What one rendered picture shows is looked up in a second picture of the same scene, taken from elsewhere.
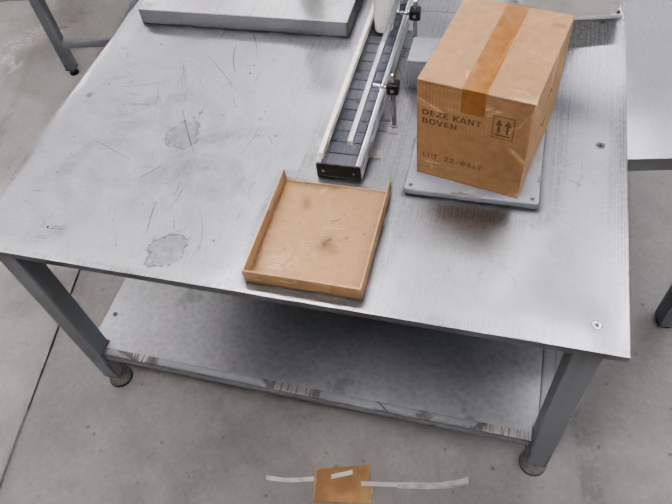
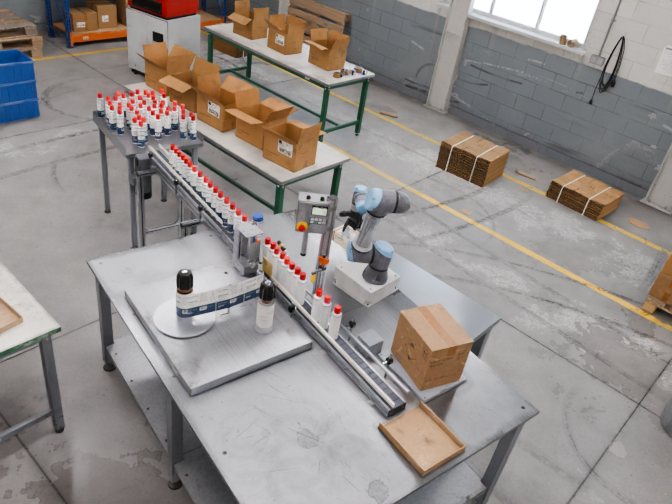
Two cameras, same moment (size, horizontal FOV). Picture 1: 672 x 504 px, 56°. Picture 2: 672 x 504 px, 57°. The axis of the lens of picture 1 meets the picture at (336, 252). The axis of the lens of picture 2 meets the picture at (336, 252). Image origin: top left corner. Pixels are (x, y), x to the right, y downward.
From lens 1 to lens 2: 228 cm
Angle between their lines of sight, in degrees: 48
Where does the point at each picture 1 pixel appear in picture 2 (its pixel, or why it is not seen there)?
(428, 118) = (432, 365)
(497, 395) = (459, 480)
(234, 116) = (317, 415)
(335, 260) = (438, 444)
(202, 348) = not seen: outside the picture
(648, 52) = (422, 300)
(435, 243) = (456, 414)
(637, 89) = not seen: hidden behind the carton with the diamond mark
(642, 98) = not seen: hidden behind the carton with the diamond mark
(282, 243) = (414, 452)
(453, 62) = (433, 339)
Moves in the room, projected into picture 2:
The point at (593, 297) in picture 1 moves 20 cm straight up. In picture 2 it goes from (512, 399) to (524, 371)
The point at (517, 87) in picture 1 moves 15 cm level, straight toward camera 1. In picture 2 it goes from (461, 338) to (484, 358)
